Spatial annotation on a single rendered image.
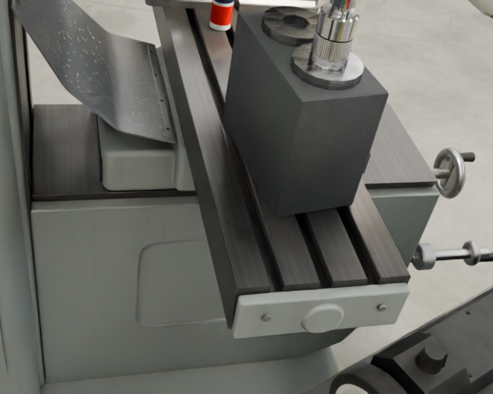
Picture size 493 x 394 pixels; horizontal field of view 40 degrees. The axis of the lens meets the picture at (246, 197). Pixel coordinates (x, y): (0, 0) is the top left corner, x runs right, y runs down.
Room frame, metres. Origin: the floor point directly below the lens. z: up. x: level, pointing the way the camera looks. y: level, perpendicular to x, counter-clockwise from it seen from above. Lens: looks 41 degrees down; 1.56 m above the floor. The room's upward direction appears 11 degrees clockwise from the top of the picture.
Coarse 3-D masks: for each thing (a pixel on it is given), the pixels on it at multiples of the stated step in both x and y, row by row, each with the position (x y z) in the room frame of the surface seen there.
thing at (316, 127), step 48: (240, 48) 0.83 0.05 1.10; (288, 48) 0.78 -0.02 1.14; (240, 96) 0.81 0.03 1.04; (288, 96) 0.70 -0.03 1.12; (336, 96) 0.69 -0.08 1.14; (384, 96) 0.72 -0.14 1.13; (240, 144) 0.79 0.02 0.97; (288, 144) 0.67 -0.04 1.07; (336, 144) 0.70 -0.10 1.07; (288, 192) 0.67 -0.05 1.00; (336, 192) 0.71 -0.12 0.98
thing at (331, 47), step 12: (324, 24) 0.73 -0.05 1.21; (324, 36) 0.73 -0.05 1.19; (336, 36) 0.72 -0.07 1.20; (348, 36) 0.73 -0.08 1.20; (312, 48) 0.74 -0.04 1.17; (324, 48) 0.73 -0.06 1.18; (336, 48) 0.73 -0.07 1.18; (348, 48) 0.73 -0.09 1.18; (312, 60) 0.74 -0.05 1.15; (324, 60) 0.73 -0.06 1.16; (336, 60) 0.73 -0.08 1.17
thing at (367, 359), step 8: (488, 288) 1.17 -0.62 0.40; (472, 296) 1.13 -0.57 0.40; (448, 312) 1.07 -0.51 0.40; (432, 320) 1.03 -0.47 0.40; (416, 328) 1.00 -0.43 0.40; (392, 344) 0.94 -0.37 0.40; (376, 352) 0.91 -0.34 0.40; (360, 360) 0.88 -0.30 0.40; (368, 360) 0.89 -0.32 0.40; (320, 384) 0.81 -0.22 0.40; (328, 384) 0.81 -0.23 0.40; (304, 392) 0.78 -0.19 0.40; (312, 392) 0.78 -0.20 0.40; (320, 392) 0.79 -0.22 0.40; (328, 392) 0.79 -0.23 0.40
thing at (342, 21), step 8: (320, 8) 0.75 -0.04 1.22; (328, 8) 0.75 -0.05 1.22; (320, 16) 0.74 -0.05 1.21; (328, 16) 0.73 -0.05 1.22; (336, 16) 0.73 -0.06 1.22; (344, 16) 0.73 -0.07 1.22; (352, 16) 0.74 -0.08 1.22; (336, 24) 0.72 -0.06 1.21; (344, 24) 0.73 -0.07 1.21; (352, 24) 0.73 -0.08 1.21
